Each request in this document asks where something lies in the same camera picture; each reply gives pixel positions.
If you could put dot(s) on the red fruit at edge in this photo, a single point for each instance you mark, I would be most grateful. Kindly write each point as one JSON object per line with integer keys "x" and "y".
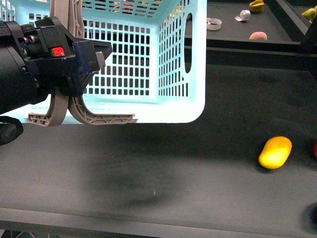
{"x": 315, "y": 150}

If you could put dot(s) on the yellow mango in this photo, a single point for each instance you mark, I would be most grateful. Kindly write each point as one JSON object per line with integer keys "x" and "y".
{"x": 275, "y": 152}

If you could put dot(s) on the green pear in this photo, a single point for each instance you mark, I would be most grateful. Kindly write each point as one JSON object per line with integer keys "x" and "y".
{"x": 309, "y": 14}

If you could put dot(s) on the yellow-green star fruit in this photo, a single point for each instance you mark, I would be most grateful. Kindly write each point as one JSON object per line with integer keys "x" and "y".
{"x": 256, "y": 6}

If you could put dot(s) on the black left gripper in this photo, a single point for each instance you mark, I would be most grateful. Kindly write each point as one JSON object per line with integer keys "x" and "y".
{"x": 53, "y": 58}

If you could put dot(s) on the crumpled white tape piece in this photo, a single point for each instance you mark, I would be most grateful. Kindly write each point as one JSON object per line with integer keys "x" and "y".
{"x": 244, "y": 15}

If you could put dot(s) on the pale pink peach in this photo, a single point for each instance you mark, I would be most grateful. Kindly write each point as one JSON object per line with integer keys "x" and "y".
{"x": 259, "y": 36}

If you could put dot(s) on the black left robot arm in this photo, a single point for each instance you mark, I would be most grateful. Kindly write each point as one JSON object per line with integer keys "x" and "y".
{"x": 15, "y": 91}

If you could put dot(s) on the white tape roll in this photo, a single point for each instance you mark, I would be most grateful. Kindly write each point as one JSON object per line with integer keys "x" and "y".
{"x": 213, "y": 24}

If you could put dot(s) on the black fruit shelf tray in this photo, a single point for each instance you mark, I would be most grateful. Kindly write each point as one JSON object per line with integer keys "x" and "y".
{"x": 272, "y": 20}

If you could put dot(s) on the light blue plastic basket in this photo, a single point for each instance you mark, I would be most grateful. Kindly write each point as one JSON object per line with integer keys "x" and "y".
{"x": 156, "y": 71}

